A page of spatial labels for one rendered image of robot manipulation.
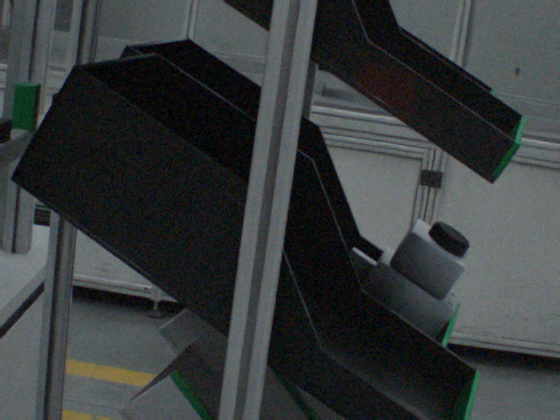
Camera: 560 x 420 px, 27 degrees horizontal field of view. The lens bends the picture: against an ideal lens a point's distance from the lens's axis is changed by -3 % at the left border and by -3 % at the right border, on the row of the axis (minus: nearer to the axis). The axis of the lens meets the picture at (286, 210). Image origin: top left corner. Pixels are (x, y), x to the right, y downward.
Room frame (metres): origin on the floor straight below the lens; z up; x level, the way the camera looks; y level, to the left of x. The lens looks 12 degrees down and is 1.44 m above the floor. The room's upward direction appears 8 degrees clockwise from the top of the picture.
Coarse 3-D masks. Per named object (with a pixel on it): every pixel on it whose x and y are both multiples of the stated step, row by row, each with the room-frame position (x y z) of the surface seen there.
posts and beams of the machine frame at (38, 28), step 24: (48, 0) 2.02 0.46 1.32; (24, 24) 2.02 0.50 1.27; (48, 24) 2.02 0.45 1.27; (24, 48) 2.02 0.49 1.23; (48, 48) 2.04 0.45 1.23; (24, 72) 2.02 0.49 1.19; (48, 72) 2.06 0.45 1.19; (24, 192) 2.02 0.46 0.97; (24, 216) 2.02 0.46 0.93; (24, 240) 2.02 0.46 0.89
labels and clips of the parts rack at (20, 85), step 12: (24, 84) 0.74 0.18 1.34; (36, 84) 0.74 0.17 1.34; (24, 96) 0.74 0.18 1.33; (36, 96) 0.74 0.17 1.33; (12, 108) 0.74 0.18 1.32; (24, 108) 0.74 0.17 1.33; (36, 108) 0.74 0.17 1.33; (0, 120) 0.69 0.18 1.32; (12, 120) 0.74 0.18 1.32; (24, 120) 0.74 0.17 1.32; (36, 120) 0.74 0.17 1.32; (0, 132) 0.68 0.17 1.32
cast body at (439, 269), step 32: (416, 224) 0.81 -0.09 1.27; (352, 256) 0.81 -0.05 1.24; (384, 256) 0.80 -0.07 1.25; (416, 256) 0.79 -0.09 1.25; (448, 256) 0.78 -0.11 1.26; (384, 288) 0.79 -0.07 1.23; (416, 288) 0.79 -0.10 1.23; (448, 288) 0.78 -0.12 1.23; (416, 320) 0.78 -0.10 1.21; (448, 320) 0.78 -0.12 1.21
